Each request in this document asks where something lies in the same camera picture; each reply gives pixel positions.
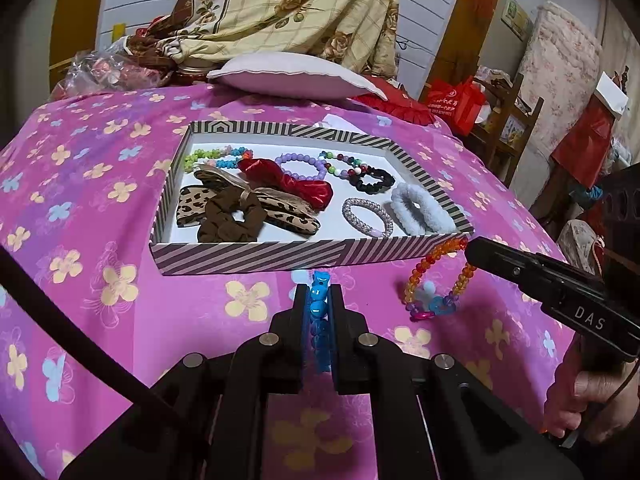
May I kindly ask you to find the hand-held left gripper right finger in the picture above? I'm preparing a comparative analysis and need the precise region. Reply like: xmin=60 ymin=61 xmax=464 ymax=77
xmin=327 ymin=282 xmax=583 ymax=480

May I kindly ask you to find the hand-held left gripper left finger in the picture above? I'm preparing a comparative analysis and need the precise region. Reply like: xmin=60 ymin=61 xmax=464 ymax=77
xmin=59 ymin=282 xmax=307 ymax=480

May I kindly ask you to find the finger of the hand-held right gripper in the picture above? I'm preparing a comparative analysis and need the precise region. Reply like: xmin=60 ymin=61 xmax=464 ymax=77
xmin=465 ymin=236 xmax=562 ymax=307

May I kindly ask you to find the blue bead bracelet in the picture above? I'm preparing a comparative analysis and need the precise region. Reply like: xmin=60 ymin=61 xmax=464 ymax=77
xmin=290 ymin=268 xmax=334 ymax=374

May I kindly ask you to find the striped cardboard box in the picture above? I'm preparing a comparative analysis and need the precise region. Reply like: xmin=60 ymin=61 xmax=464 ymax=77
xmin=149 ymin=120 xmax=476 ymax=278

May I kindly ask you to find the orange bead bracelet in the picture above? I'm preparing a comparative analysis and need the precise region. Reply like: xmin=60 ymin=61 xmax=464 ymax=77
xmin=403 ymin=236 xmax=477 ymax=322

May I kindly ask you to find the silver pink glitter hair tie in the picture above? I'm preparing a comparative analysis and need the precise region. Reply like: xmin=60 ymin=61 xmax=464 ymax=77
xmin=341 ymin=196 xmax=395 ymax=239

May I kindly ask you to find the black scrunchie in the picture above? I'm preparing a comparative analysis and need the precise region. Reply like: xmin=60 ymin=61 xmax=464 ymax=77
xmin=347 ymin=165 xmax=397 ymax=197

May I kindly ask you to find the red satin hair bow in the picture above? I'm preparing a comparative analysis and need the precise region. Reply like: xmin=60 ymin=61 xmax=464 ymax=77
xmin=236 ymin=156 xmax=334 ymax=209

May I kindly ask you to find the round multicolour bead bracelet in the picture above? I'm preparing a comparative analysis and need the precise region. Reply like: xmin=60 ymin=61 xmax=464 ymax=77
xmin=319 ymin=149 xmax=372 ymax=179

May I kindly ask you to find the purple bead bracelet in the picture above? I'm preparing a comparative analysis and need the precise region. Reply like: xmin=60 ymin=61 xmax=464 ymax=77
xmin=274 ymin=151 xmax=329 ymax=182

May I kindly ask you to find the green multicolour bead bracelet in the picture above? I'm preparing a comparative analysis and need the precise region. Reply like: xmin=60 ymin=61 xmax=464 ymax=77
xmin=183 ymin=146 xmax=254 ymax=174

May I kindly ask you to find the person's right hand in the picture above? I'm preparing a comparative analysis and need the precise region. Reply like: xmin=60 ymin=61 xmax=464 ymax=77
xmin=541 ymin=354 xmax=640 ymax=440

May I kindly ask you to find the light blue fluffy scrunchie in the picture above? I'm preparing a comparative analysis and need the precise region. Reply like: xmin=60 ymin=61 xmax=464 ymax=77
xmin=389 ymin=182 xmax=458 ymax=237

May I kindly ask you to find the brown scrunchie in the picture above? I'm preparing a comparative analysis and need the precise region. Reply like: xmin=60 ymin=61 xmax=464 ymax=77
xmin=196 ymin=191 xmax=268 ymax=243

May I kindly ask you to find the wooden shelf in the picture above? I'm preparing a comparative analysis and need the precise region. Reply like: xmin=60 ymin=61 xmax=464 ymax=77
xmin=469 ymin=71 xmax=547 ymax=187

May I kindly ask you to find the red paper bag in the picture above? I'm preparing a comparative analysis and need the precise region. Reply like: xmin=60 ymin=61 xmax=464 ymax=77
xmin=551 ymin=71 xmax=629 ymax=189

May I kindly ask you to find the leopard print hair bow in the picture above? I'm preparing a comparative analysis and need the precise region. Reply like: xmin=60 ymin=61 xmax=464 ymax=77
xmin=174 ymin=168 xmax=322 ymax=238

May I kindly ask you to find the red plastic bag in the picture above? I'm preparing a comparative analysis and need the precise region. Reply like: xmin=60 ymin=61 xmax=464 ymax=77
xmin=419 ymin=76 xmax=489 ymax=137

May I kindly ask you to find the red frilled cushion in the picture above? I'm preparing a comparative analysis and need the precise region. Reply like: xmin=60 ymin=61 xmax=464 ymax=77
xmin=349 ymin=76 xmax=437 ymax=127

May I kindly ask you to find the pale pink floral mattress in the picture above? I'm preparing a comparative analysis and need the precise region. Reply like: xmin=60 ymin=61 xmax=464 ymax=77
xmin=514 ymin=1 xmax=602 ymax=162

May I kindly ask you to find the pink floral bedsheet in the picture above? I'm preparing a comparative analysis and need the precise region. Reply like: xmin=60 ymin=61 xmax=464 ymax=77
xmin=0 ymin=81 xmax=576 ymax=480

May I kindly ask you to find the white pillow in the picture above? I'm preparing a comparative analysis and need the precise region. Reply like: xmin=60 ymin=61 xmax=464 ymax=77
xmin=205 ymin=50 xmax=389 ymax=102

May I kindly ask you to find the clear plastic bag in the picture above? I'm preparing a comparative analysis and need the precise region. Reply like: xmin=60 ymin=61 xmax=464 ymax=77
xmin=51 ymin=41 xmax=174 ymax=99

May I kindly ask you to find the beige floral quilt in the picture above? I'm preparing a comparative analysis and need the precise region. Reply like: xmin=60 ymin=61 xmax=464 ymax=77
xmin=124 ymin=0 xmax=402 ymax=77

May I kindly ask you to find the black cable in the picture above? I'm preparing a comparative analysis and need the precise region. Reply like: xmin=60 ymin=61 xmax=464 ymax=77
xmin=0 ymin=246 xmax=187 ymax=432

